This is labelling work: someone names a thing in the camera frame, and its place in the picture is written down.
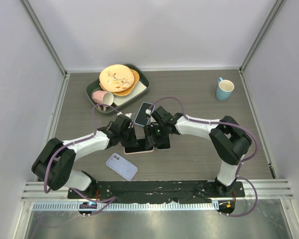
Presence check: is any floral cream plate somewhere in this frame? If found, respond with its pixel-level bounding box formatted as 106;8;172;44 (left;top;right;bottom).
99;64;135;93

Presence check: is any white paper sheet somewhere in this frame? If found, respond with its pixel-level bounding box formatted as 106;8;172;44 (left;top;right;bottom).
113;81;146;107

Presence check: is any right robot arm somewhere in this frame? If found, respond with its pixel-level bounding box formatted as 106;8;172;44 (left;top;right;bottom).
144;107;252;197

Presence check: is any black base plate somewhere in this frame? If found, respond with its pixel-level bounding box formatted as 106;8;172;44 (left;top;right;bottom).
66;180;246;204

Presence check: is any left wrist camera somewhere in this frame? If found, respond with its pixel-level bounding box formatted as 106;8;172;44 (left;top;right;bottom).
117;112;133;118

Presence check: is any white-edged phone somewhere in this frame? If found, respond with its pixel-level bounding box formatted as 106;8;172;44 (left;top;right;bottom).
157;138;170;150

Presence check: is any blue mug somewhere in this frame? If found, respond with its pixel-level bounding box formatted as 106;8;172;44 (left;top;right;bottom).
216;78;235;101

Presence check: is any lavender phone case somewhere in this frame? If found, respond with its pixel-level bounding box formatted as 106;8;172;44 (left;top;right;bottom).
106;153;138;181

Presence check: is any pink mug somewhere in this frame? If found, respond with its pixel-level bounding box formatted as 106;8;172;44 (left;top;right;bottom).
92;90;114;112

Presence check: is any white cable duct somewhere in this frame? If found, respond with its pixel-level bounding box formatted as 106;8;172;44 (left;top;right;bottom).
32;201;219;212

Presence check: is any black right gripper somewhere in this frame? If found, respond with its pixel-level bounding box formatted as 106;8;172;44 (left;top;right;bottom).
145;123;169;149

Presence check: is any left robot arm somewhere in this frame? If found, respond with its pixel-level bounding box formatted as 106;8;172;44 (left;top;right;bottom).
31;114;138;199

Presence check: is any dark green tray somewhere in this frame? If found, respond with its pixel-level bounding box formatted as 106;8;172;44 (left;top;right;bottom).
86;64;150;115

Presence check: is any light blue phone case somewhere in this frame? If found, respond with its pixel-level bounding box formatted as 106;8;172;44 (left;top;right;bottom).
134;102;156;128

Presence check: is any woven orange plate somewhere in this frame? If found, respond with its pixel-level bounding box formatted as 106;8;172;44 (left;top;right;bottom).
112;68;140;97

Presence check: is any dark blue phone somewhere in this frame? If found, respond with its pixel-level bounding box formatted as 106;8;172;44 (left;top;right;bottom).
135;102;155;126

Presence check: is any teal-edged phone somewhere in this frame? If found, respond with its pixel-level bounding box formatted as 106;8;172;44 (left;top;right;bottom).
124;138;154;154

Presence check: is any pink phone case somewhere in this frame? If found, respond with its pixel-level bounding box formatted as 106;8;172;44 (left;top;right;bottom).
124;146;154;154

